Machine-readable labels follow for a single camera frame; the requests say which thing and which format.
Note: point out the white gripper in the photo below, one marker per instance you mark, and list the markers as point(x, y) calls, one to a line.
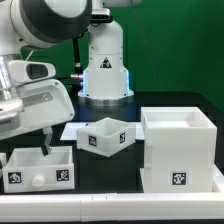
point(37, 105)

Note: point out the white drawer with knob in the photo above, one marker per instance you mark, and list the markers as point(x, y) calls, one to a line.
point(28, 170)

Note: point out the white drawer without knob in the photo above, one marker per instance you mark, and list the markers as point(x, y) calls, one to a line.
point(106, 137)

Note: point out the white drawer cabinet box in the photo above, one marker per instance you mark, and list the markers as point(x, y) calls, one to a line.
point(179, 150)

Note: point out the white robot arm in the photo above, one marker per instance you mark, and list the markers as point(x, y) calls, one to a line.
point(37, 24)

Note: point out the white marker sheet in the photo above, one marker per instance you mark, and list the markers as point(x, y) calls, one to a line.
point(69, 132)

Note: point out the white block at left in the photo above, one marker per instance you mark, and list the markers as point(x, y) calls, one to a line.
point(3, 160)

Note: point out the black camera stand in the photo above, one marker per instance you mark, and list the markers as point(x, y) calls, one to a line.
point(78, 69)

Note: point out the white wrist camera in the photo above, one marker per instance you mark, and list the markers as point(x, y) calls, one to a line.
point(22, 72)

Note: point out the white front border rail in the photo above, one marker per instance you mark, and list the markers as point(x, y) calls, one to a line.
point(111, 207)

